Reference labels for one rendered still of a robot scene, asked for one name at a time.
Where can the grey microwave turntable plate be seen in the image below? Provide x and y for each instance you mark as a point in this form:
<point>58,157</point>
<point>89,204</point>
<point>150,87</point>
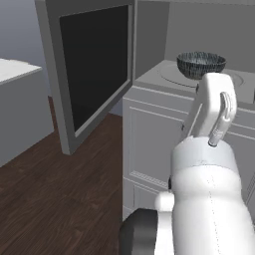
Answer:
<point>169,72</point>

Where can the grey microwave door black window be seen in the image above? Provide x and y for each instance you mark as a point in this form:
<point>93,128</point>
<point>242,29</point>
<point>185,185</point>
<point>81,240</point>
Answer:
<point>94,66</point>

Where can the white cupboard door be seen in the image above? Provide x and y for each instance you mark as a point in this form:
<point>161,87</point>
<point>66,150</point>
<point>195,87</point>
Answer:
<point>152,139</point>

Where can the grey microwave oven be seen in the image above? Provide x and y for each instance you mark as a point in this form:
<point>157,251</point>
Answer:
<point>151,36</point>

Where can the white cupboard unit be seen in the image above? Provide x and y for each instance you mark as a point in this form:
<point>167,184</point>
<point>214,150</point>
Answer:
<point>149,196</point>

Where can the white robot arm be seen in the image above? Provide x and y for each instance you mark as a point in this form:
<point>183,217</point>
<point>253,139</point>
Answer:
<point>205,199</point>

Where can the dark patterned bowl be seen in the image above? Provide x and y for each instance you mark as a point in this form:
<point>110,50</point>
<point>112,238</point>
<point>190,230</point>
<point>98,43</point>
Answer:
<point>199,63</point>

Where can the grey counter with white top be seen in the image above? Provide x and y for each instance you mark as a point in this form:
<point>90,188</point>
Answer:
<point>20,109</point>

